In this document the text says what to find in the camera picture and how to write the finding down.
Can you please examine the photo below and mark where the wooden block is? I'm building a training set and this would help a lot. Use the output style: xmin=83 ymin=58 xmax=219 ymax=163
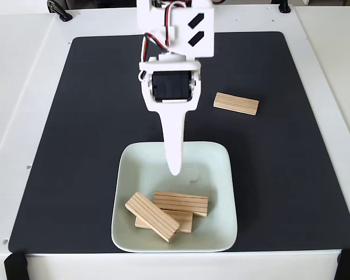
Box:
xmin=213 ymin=92 xmax=260 ymax=116
xmin=134 ymin=209 xmax=194 ymax=234
xmin=153 ymin=190 xmax=209 ymax=218
xmin=124 ymin=191 xmax=181 ymax=243

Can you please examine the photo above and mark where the black rubber mat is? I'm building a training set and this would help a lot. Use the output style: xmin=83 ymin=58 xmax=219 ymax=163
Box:
xmin=8 ymin=31 xmax=350 ymax=254

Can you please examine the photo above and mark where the red black white servo cable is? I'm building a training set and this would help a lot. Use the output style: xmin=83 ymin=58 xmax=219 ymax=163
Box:
xmin=140 ymin=0 xmax=181 ymax=64

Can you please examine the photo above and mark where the pale green square plate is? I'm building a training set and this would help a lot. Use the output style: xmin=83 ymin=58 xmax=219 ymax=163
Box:
xmin=110 ymin=141 xmax=239 ymax=253

